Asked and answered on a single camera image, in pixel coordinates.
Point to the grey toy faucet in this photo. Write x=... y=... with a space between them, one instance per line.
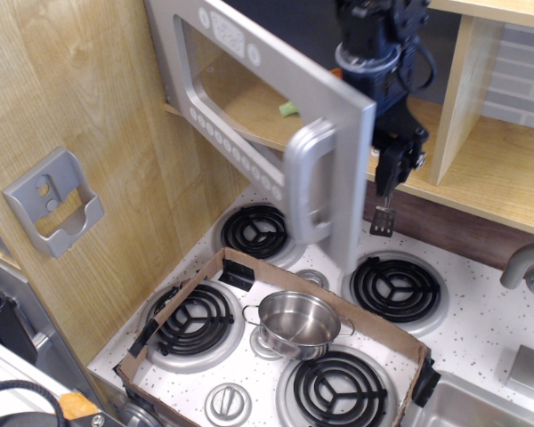
x=520 y=267

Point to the grey wall phone holder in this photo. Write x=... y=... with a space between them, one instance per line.
x=42 y=189

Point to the stainless steel pot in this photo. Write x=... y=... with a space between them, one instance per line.
x=294 y=325

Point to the grey toy microwave door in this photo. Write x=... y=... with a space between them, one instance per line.
x=320 y=183

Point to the middle grey stove knob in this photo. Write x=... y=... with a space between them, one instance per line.
x=315 y=277

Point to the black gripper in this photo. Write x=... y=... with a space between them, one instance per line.
x=398 y=136

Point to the back left black burner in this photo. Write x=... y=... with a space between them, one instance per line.
x=256 y=230

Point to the grey stove knob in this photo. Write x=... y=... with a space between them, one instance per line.
x=228 y=405
x=315 y=277

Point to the front right black burner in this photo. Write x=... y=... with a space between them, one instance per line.
x=338 y=389

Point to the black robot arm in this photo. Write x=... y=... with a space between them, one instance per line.
x=382 y=56

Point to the steel sink basin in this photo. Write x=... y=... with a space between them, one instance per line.
x=456 y=402

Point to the orange toy pepper half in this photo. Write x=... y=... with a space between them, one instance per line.
x=337 y=72

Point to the back right black burner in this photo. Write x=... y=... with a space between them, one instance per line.
x=395 y=286

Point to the front left black burner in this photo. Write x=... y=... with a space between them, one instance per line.
x=202 y=322

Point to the brown cardboard barrier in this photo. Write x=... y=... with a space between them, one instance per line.
x=174 y=389

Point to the black burner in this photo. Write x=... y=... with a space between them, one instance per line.
x=395 y=286
x=256 y=230
x=202 y=322
x=338 y=389

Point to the hanging metal spatula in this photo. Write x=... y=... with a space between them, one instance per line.
x=383 y=219

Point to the front grey stove knob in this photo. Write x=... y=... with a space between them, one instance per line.
x=228 y=405

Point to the green toy broccoli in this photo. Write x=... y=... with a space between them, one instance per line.
x=288 y=109

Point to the wooden shelf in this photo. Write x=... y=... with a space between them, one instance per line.
x=492 y=175

